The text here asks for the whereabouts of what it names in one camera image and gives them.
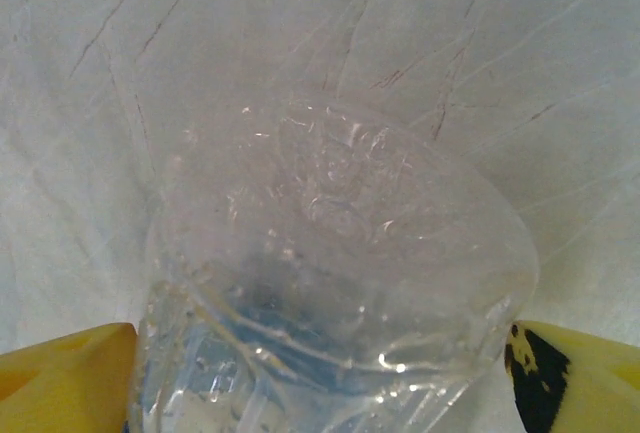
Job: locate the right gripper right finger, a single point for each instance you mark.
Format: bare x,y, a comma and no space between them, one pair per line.
590,393

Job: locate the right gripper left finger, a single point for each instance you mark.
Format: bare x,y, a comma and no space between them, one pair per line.
60,388

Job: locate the small clear bottle blue label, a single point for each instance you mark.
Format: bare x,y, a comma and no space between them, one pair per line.
325,233

